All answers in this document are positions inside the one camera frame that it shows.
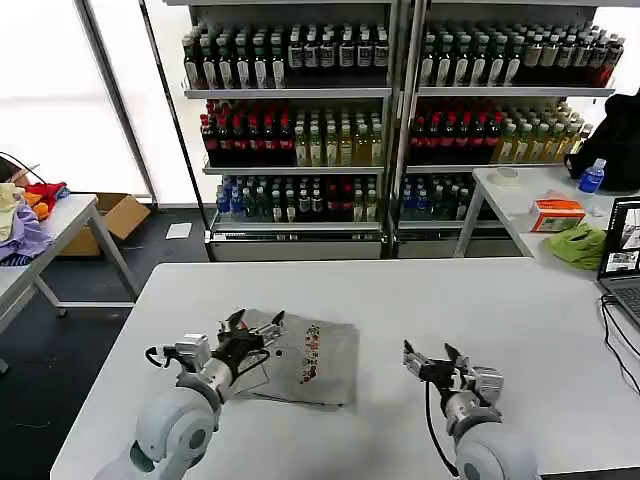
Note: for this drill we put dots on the white paper sheet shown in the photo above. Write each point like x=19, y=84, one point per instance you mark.
x=178, y=231

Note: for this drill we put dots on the white side table with clothes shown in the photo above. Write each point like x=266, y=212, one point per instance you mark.
x=75, y=212

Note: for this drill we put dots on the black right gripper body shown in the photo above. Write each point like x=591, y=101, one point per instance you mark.
x=440, y=375

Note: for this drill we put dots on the red cloth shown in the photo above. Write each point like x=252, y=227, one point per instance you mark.
x=47, y=192

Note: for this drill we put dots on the dark grey laptop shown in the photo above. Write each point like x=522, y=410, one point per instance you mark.
x=622, y=250

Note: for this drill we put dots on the grey printed t-shirt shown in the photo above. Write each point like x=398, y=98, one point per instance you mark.
x=325, y=365

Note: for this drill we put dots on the black bag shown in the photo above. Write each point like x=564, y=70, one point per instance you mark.
x=617, y=145

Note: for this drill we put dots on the grey window frame post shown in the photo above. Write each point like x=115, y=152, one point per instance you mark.
x=117, y=100

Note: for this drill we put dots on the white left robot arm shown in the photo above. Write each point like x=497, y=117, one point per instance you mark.
x=170, y=430

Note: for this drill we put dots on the pale yellow cloth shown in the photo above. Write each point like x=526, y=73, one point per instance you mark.
x=7, y=210

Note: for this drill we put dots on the orange cloth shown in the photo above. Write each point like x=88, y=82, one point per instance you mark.
x=37, y=202

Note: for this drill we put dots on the blue water bottle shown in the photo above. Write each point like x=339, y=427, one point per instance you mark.
x=592, y=177

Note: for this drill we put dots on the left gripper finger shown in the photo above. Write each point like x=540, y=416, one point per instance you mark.
x=270, y=331
x=232, y=321

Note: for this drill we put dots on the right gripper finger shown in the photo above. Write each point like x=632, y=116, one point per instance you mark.
x=457, y=359
x=412, y=360

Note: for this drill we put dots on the purple cloth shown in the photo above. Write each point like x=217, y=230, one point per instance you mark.
x=27, y=235

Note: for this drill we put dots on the shelf of bottles with pole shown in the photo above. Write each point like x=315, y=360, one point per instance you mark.
x=295, y=125

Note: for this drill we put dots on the brown cardboard box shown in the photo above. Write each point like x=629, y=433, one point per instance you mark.
x=117, y=215

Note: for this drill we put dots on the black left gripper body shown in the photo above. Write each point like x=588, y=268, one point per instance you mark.
x=237, y=345

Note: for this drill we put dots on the green cloth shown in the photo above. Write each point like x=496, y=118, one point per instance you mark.
x=577, y=247

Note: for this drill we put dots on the orange and white box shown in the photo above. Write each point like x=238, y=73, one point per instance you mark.
x=557, y=215

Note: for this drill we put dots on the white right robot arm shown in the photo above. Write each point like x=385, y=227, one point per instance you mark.
x=492, y=440

